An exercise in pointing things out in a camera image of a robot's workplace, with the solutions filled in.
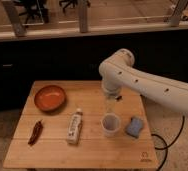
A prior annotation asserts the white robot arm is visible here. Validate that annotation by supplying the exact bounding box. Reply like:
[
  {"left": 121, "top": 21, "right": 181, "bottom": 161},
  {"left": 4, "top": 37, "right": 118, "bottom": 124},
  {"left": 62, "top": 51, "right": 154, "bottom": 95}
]
[{"left": 99, "top": 49, "right": 188, "bottom": 117}]

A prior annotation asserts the clear plastic cup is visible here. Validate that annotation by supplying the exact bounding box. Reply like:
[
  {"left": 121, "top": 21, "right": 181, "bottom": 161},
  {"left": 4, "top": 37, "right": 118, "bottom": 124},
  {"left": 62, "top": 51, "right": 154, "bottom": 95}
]
[{"left": 101, "top": 113, "right": 121, "bottom": 137}]

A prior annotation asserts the blue sponge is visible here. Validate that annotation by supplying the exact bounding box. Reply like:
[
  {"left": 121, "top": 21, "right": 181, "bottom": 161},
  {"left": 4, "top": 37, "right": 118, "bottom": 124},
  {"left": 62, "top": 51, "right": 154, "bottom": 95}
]
[{"left": 125, "top": 117, "right": 144, "bottom": 138}]

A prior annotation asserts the white plastic bottle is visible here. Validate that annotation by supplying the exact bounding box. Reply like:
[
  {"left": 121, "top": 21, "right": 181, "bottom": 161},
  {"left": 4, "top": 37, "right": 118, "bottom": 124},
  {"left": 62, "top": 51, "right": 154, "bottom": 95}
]
[{"left": 66, "top": 108, "right": 83, "bottom": 144}]

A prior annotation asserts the orange bowl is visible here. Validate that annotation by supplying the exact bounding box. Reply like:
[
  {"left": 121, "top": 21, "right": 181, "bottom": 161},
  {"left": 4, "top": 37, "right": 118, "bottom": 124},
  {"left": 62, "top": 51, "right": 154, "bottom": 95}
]
[{"left": 34, "top": 85, "right": 66, "bottom": 112}]

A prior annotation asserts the dried red chili pepper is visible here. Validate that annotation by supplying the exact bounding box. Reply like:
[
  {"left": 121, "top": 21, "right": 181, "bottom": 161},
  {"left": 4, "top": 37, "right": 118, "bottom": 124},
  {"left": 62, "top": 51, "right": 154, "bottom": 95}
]
[{"left": 28, "top": 121, "right": 43, "bottom": 146}]

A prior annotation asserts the black office chair middle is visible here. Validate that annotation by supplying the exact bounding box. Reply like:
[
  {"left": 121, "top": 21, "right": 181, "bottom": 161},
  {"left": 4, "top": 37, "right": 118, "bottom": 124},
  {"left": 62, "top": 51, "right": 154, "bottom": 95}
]
[{"left": 59, "top": 0, "right": 91, "bottom": 13}]

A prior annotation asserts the black office chair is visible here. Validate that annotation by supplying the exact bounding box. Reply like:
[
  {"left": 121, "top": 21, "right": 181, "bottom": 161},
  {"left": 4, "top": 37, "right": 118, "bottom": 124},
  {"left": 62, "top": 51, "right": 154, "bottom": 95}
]
[
  {"left": 59, "top": 0, "right": 91, "bottom": 13},
  {"left": 12, "top": 0, "right": 49, "bottom": 23}
]

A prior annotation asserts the black office chair left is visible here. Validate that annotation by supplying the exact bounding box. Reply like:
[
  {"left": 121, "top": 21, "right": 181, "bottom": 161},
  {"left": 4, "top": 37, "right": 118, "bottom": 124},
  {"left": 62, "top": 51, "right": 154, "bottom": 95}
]
[{"left": 12, "top": 0, "right": 49, "bottom": 23}]

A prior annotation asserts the black power cable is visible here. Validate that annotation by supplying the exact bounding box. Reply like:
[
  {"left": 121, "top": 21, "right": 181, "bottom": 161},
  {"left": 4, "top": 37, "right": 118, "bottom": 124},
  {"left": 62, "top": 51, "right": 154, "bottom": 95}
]
[{"left": 151, "top": 114, "right": 186, "bottom": 171}]

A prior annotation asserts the grey metal post middle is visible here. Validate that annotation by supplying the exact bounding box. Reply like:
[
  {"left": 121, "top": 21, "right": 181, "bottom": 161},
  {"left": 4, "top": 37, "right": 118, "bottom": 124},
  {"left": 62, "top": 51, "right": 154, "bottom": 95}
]
[{"left": 78, "top": 0, "right": 88, "bottom": 33}]

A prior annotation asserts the grey metal post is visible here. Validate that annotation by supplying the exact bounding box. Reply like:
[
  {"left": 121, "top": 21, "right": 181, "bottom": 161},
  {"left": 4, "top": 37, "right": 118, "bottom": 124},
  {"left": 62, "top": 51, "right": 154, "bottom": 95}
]
[
  {"left": 78, "top": 0, "right": 88, "bottom": 33},
  {"left": 1, "top": 0, "right": 26, "bottom": 37},
  {"left": 169, "top": 0, "right": 188, "bottom": 27}
]

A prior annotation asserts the grey metal post right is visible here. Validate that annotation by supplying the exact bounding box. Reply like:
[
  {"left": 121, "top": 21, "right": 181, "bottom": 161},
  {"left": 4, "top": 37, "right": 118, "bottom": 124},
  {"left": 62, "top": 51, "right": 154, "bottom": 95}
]
[{"left": 169, "top": 0, "right": 188, "bottom": 27}]

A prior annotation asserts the grey metal post left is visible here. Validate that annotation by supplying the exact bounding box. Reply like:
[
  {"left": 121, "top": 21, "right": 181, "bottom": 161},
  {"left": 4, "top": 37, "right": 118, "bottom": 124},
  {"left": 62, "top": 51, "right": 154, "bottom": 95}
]
[{"left": 1, "top": 0, "right": 26, "bottom": 37}]

